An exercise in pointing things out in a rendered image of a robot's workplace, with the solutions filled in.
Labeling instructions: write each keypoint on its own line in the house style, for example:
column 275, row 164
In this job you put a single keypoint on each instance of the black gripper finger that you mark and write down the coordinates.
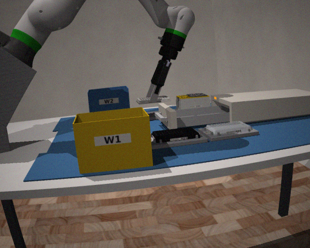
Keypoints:
column 153, row 80
column 160, row 81

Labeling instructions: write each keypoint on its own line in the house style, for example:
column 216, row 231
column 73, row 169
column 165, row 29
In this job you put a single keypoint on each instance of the yellow open bin labelled w1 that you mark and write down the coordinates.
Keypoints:
column 113, row 140

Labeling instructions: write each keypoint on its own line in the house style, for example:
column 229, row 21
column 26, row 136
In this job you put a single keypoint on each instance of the blue bench mat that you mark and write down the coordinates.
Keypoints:
column 60, row 161

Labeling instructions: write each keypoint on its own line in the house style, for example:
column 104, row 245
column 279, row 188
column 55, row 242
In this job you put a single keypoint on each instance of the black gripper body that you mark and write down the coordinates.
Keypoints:
column 167, row 54

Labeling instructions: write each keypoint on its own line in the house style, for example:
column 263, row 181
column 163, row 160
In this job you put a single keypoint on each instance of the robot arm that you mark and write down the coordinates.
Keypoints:
column 45, row 16

